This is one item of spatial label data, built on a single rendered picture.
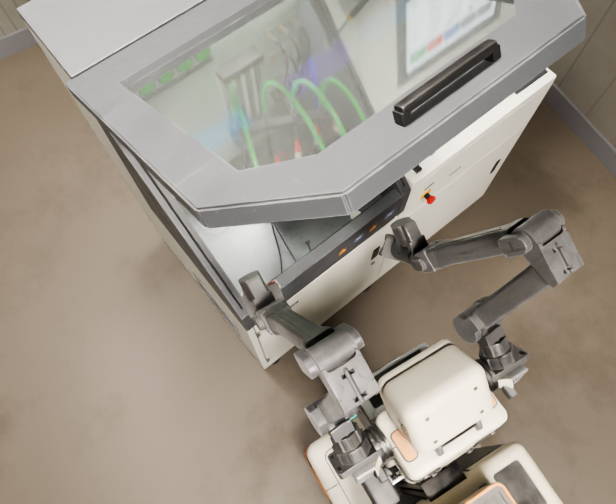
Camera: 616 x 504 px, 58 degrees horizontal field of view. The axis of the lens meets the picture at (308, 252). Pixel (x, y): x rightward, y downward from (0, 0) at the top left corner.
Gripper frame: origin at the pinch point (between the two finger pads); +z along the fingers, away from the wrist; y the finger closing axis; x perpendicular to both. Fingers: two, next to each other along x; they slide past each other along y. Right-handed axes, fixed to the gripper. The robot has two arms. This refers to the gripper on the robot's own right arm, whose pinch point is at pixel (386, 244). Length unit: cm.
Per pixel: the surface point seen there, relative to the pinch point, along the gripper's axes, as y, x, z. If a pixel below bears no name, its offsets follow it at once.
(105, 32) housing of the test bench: 89, -30, 6
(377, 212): -2.2, -8.7, 17.3
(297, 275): 18.7, 17.6, 14.2
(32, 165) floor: 123, 19, 183
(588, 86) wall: -126, -105, 89
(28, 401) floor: 89, 118, 115
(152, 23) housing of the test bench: 79, -36, 4
